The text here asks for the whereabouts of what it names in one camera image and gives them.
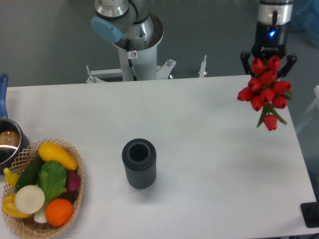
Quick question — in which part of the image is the green lettuce leaf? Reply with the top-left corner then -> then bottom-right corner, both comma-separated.
37,161 -> 67,206

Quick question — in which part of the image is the yellow bell pepper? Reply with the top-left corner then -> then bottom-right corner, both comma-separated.
1,193 -> 32,219

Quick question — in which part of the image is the white round onion slice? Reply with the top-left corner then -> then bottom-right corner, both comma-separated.
14,185 -> 45,214

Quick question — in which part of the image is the yellow squash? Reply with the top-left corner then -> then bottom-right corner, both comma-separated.
38,142 -> 78,171

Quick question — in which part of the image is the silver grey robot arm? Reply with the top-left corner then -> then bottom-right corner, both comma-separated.
91,0 -> 294,81

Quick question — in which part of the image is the white leek stalk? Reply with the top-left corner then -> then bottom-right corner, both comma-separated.
33,205 -> 47,224

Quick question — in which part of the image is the blue plastic bag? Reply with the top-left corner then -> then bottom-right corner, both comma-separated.
290,0 -> 319,48

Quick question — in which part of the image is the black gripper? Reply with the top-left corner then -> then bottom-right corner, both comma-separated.
240,0 -> 297,78

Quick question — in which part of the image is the orange fruit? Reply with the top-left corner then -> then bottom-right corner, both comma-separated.
45,198 -> 73,227

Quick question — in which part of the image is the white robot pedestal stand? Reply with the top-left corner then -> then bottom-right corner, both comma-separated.
85,47 -> 208,84

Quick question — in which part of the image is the dark grey ribbed vase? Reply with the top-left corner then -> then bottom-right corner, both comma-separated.
122,138 -> 157,189

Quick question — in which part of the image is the blue handled saucepan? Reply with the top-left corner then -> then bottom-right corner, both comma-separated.
0,73 -> 29,175

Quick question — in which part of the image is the red tulip bouquet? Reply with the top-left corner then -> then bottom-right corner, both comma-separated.
237,56 -> 292,131

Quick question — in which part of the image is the purple red onion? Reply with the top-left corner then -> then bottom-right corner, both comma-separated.
65,171 -> 81,192

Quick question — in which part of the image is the woven wicker basket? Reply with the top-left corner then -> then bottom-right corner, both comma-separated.
2,139 -> 84,239

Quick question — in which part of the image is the green cucumber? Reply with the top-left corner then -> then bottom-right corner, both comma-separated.
15,155 -> 45,192

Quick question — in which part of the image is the black device at table edge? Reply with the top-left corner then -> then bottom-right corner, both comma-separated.
300,202 -> 319,228

